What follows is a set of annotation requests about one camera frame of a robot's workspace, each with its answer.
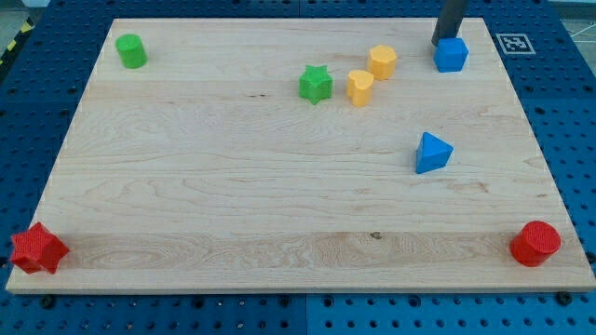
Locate yellow heart block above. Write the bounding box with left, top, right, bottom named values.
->
left=346, top=70, right=374, bottom=107

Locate blue triangle block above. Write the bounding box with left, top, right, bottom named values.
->
left=415, top=132, right=454, bottom=174

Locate red cylinder block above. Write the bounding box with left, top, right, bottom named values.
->
left=509, top=221, right=562, bottom=267

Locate white fiducial marker tag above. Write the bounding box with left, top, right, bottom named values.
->
left=495, top=33, right=535, bottom=55

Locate red star block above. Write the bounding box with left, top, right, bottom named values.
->
left=9, top=222, right=70, bottom=275

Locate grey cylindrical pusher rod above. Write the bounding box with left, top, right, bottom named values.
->
left=431, top=0, right=469, bottom=47

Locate blue cube block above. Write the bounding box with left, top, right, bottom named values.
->
left=433, top=37, right=468, bottom=73

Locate green cylinder block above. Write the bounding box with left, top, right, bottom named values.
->
left=115, top=33, right=147, bottom=69

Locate yellow hexagon block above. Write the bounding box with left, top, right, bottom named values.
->
left=367, top=45, right=398, bottom=80

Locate wooden board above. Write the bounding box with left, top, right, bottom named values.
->
left=7, top=18, right=595, bottom=294

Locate green star block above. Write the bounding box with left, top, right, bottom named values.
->
left=299, top=65, right=333, bottom=105

